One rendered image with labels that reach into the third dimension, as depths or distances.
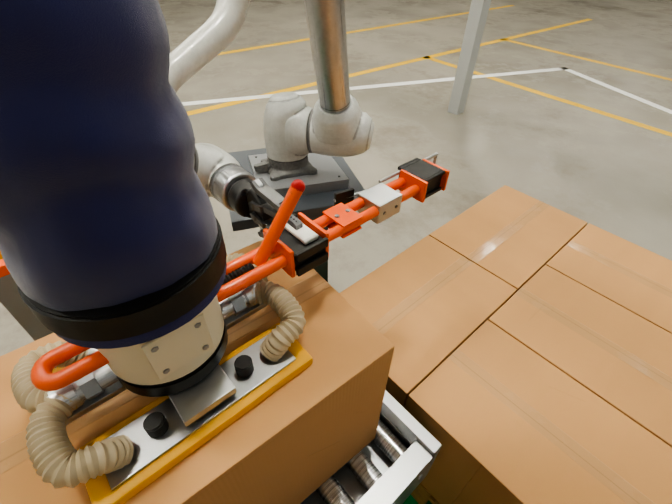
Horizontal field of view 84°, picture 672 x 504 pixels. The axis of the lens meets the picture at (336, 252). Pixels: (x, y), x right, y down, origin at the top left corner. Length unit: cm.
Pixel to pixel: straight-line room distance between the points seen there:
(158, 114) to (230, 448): 45
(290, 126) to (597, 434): 125
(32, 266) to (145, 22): 23
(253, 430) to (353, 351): 20
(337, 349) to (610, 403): 86
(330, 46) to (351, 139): 31
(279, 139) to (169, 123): 101
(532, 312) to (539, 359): 18
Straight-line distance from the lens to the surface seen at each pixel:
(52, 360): 62
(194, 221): 43
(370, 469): 102
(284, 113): 136
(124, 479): 63
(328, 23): 111
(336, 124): 127
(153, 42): 37
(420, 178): 84
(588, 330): 146
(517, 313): 140
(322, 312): 73
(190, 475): 62
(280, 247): 64
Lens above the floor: 152
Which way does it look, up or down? 42 degrees down
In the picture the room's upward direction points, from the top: 1 degrees clockwise
